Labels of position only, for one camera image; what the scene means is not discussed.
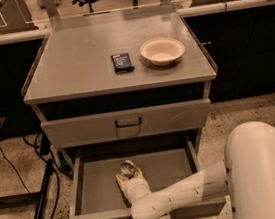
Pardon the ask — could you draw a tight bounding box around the black floor stand bar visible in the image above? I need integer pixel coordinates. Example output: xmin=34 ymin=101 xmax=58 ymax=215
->
xmin=34 ymin=159 xmax=53 ymax=219

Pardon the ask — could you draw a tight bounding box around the white paper bowl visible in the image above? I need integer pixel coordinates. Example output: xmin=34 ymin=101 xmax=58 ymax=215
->
xmin=140 ymin=37 xmax=186 ymax=66

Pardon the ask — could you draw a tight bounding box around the closed upper grey drawer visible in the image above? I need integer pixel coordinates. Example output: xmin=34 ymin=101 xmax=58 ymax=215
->
xmin=41 ymin=98 xmax=211 ymax=149

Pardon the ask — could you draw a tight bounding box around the open middle grey drawer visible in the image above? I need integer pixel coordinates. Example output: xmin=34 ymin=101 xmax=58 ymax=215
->
xmin=46 ymin=136 xmax=229 ymax=219

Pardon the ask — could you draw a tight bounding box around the grey drawer cabinet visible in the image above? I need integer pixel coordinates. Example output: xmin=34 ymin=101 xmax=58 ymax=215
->
xmin=11 ymin=0 xmax=238 ymax=219

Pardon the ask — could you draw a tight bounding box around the dark blue snack bar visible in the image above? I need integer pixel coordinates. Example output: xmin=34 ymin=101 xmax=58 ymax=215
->
xmin=110 ymin=52 xmax=134 ymax=74

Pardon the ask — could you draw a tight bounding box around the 7up soda can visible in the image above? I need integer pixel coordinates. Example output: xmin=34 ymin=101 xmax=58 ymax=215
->
xmin=120 ymin=160 xmax=136 ymax=178

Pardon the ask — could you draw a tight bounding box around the black floor cable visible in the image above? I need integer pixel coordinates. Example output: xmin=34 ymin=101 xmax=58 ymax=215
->
xmin=0 ymin=129 xmax=66 ymax=219

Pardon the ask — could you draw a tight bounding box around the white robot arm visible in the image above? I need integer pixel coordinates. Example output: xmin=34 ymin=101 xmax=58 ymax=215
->
xmin=116 ymin=121 xmax=275 ymax=219

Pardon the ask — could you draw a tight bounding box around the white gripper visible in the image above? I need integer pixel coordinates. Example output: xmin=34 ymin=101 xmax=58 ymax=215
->
xmin=115 ymin=167 xmax=151 ymax=204

